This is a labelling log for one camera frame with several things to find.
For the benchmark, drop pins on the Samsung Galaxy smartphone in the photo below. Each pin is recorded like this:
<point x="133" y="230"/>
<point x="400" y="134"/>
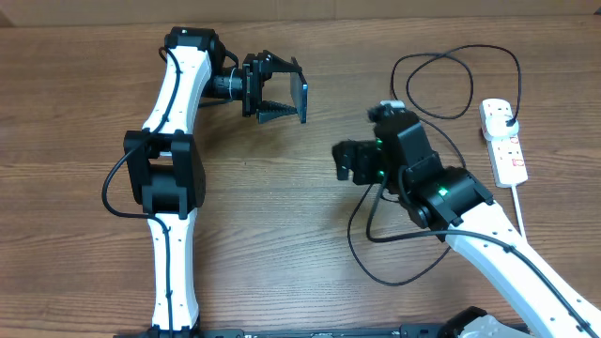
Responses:
<point x="299" y="95"/>

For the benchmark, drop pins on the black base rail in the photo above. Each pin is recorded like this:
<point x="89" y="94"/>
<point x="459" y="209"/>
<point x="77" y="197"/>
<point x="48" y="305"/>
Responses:
<point x="404" y="331"/>

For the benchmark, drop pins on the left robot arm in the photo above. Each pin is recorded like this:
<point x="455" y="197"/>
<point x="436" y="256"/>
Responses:
<point x="166" y="172"/>

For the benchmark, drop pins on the white power strip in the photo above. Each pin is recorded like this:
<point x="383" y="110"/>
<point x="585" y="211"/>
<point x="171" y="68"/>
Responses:
<point x="506" y="156"/>

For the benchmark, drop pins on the white charger plug adapter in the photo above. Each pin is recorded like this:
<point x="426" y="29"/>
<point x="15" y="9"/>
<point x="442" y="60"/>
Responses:
<point x="499" y="127"/>

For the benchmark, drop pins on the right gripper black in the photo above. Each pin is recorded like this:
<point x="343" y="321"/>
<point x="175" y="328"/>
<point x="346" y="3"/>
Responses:
<point x="359" y="153"/>

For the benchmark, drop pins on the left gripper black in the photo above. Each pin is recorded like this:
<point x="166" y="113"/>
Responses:
<point x="253" y="86"/>

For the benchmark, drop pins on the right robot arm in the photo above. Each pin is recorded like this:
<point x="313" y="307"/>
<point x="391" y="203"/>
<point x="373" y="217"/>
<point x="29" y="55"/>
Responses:
<point x="451" y="204"/>

